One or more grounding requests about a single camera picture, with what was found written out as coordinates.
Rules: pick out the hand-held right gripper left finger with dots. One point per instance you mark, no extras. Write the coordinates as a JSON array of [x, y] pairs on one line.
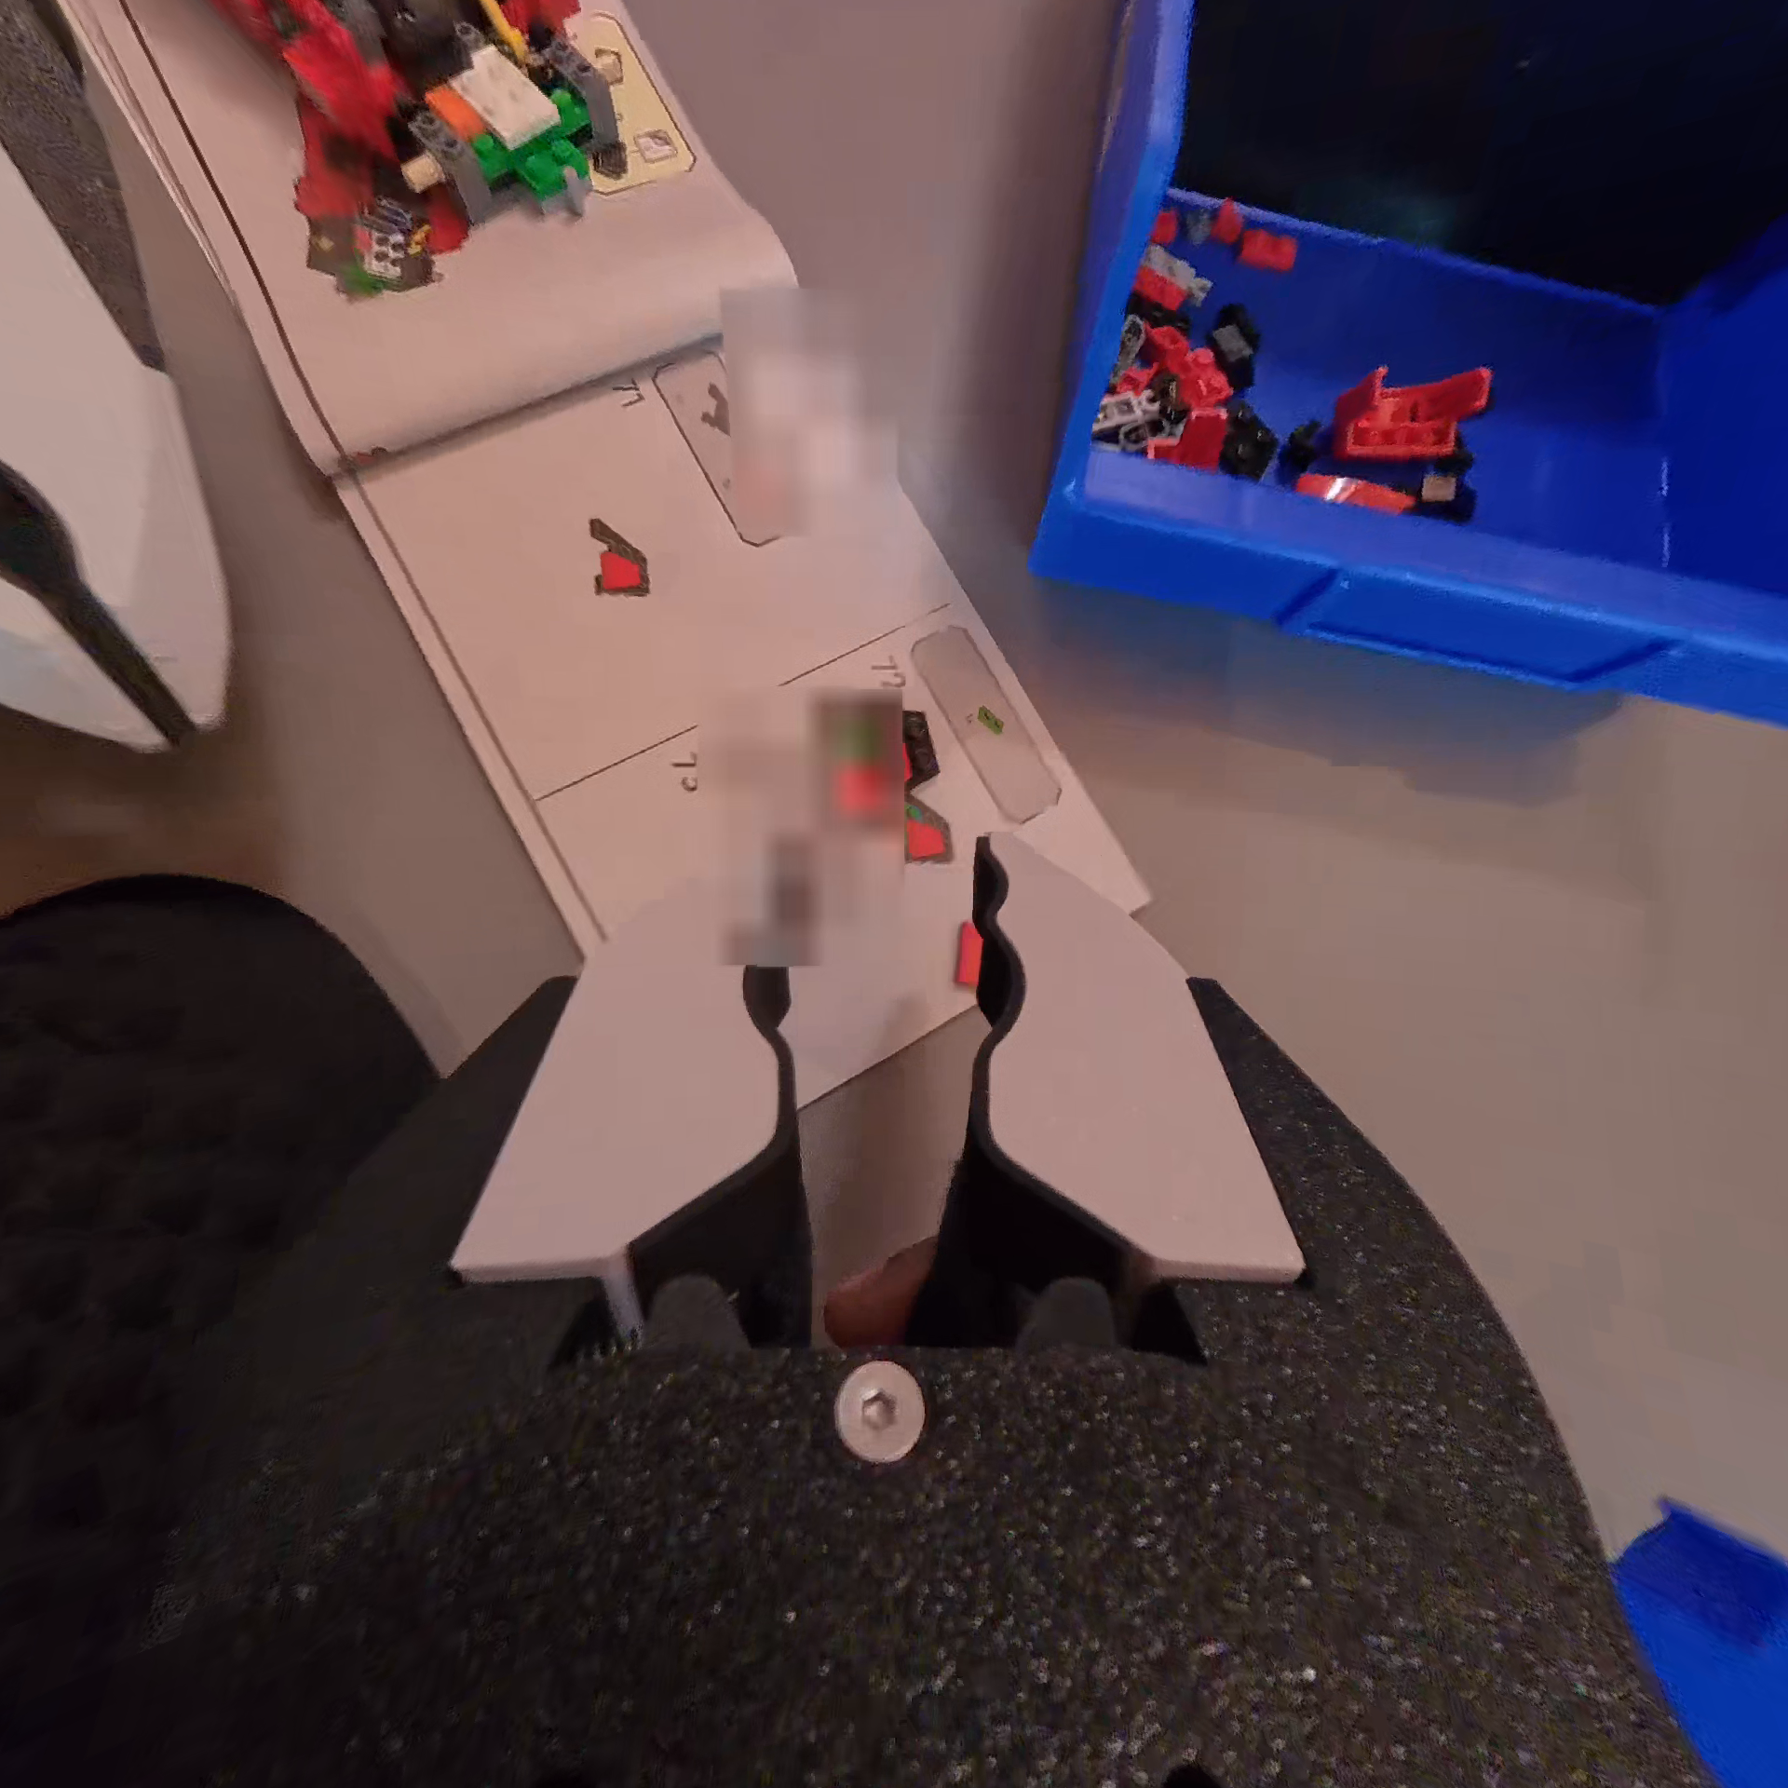
[[630, 1121]]

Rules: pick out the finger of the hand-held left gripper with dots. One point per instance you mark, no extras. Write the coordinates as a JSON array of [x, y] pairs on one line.
[[129, 487], [53, 688]]

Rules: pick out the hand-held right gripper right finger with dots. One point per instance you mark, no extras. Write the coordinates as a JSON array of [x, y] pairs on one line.
[[1118, 1121]]

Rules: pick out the small red toy brick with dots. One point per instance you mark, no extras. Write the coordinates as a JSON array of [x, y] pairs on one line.
[[971, 954]]

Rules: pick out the black and green brick assembly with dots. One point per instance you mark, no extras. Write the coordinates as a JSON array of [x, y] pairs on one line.
[[927, 749]]

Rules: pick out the pile of small toy bricks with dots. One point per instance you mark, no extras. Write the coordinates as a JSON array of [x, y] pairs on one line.
[[1187, 392]]

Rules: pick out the blue divided plastic bin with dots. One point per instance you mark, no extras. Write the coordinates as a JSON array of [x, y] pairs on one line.
[[1532, 416]]

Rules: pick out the red toy brick car model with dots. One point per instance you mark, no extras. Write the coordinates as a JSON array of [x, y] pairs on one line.
[[351, 129]]

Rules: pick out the white instruction booklet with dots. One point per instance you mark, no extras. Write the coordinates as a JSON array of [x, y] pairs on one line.
[[560, 671]]

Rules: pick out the red angled toy brick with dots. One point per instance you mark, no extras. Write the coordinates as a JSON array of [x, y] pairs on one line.
[[1396, 416]]

